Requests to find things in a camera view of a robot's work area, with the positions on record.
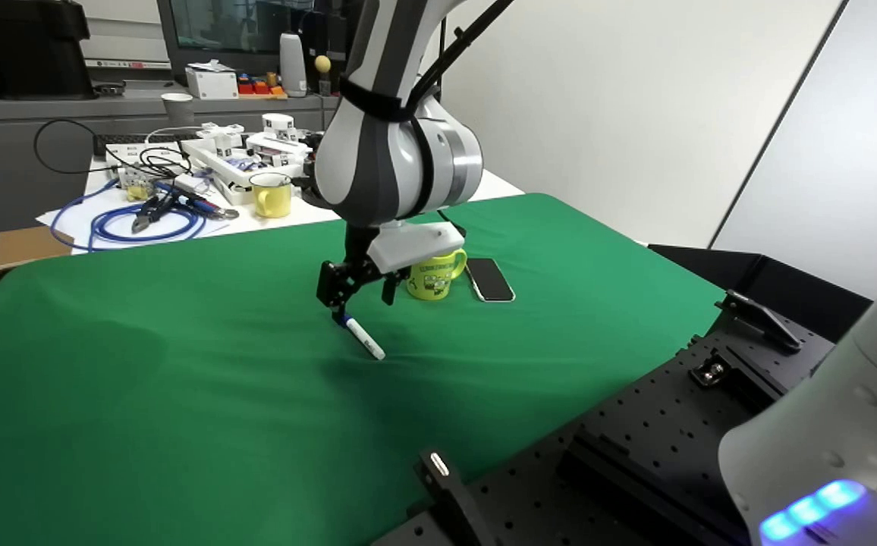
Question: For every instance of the yellow mug with print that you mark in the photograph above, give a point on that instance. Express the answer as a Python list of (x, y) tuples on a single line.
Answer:
[(433, 279)]

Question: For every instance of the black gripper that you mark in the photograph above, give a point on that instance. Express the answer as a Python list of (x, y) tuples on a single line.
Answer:
[(342, 279)]

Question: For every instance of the blue and white marker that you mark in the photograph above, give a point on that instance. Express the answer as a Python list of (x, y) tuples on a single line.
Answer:
[(372, 348)]

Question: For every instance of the black computer monitor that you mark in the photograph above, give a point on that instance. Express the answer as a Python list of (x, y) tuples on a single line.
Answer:
[(243, 33)]

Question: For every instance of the small yellow cup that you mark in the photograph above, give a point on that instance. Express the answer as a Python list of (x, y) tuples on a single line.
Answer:
[(271, 197)]

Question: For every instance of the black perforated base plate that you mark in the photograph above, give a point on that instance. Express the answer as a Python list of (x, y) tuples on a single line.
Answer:
[(642, 468)]

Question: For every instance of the green table cloth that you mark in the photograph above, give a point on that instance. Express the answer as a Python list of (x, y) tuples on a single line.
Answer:
[(200, 394)]

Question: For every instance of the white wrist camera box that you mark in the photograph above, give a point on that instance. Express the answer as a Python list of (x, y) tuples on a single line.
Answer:
[(398, 245)]

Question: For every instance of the white cylindrical speaker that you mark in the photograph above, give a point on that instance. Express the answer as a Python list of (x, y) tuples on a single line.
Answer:
[(293, 69)]

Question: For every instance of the black smartphone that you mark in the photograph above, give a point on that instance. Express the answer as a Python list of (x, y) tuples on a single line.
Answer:
[(489, 283)]

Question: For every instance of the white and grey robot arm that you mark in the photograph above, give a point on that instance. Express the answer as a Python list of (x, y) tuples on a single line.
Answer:
[(391, 154)]

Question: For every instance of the white container with lid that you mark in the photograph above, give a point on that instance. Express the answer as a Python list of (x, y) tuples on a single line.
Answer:
[(210, 79)]

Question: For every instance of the yellow ball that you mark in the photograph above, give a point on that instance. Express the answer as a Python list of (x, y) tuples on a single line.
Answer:
[(322, 64)]

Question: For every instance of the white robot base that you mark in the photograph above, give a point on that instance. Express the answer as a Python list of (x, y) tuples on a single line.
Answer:
[(805, 468)]

